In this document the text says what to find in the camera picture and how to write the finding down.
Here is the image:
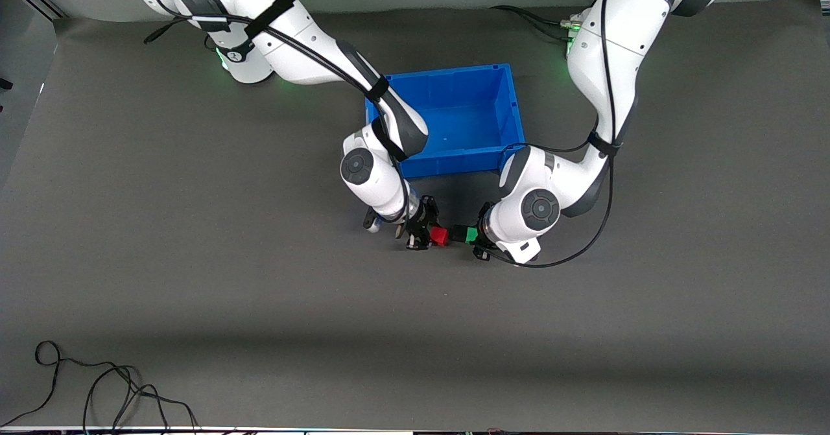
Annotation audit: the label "blue plastic bin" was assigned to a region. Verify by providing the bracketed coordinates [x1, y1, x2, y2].
[364, 64, 526, 180]

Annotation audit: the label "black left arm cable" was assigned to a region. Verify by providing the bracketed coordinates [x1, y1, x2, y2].
[483, 0, 617, 268]

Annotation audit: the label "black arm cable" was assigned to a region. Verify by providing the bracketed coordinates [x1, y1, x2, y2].
[144, 0, 416, 222]
[483, 0, 617, 268]

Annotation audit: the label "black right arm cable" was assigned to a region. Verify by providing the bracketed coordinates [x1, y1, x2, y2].
[144, 0, 416, 222]

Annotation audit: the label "black left base cables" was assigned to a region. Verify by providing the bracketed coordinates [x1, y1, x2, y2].
[491, 5, 579, 41]

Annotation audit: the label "black tangled floor cable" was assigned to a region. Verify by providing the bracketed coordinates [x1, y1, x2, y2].
[83, 362, 199, 434]

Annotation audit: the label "black looped floor cable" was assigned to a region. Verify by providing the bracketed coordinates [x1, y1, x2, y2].
[0, 341, 65, 428]

